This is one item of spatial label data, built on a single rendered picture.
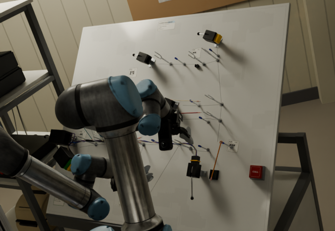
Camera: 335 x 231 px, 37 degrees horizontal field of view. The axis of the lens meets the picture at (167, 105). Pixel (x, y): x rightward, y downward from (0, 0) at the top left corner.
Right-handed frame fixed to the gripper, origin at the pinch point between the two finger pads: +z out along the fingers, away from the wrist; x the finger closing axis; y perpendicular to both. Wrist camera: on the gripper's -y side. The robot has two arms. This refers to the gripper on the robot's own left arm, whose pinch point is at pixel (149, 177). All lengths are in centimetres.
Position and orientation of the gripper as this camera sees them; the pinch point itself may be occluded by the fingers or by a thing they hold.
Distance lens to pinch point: 203.1
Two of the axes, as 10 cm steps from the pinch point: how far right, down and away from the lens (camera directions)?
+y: 5.9, -6.4, -5.0
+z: 7.5, 2.0, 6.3
